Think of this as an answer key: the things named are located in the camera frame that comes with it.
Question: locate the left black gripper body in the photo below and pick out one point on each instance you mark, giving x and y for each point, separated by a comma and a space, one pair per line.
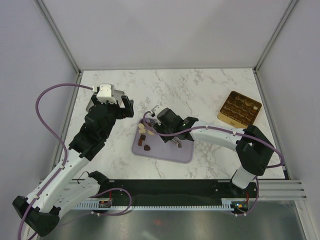
115, 112

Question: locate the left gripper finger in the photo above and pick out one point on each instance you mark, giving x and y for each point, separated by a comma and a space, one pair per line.
130, 108
126, 109

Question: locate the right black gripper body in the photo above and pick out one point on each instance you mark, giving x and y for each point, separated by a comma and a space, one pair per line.
162, 128

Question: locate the metal tongs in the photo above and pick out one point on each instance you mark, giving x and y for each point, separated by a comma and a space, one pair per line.
175, 140

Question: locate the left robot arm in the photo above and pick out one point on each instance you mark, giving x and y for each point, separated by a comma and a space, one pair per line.
43, 208

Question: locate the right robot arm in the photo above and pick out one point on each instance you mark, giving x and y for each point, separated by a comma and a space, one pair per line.
253, 149

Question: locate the white flat oval chocolate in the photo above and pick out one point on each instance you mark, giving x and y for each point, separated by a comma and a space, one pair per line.
141, 126

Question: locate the dark heart chocolate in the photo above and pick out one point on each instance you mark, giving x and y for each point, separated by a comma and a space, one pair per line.
147, 147

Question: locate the dark square chocolate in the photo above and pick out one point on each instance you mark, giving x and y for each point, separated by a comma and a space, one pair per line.
143, 137

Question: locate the brown bar chocolate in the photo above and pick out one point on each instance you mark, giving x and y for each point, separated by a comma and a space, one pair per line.
140, 142

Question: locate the gold chocolate box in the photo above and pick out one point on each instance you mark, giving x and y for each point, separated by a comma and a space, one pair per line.
238, 110

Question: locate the silver metal tray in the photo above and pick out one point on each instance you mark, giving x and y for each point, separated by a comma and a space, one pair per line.
117, 95

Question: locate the lavender plastic tray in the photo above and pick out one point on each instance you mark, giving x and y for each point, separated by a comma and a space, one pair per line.
163, 151

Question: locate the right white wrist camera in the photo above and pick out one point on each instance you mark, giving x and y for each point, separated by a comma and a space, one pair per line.
156, 110

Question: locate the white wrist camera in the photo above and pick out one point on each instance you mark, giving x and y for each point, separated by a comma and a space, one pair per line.
156, 110
105, 93

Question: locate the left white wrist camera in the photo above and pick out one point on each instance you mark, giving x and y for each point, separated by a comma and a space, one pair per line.
105, 93

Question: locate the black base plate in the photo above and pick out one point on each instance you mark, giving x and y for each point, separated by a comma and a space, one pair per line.
181, 192

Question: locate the left aluminium frame post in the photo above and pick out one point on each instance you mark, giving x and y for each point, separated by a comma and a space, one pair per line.
57, 34

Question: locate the aluminium frame post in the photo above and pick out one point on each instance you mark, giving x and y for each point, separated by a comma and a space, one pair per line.
276, 33
57, 34

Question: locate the white cable duct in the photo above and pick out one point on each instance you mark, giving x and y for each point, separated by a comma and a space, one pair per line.
97, 205

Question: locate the right aluminium frame post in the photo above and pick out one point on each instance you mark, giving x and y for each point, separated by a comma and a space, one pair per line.
276, 33

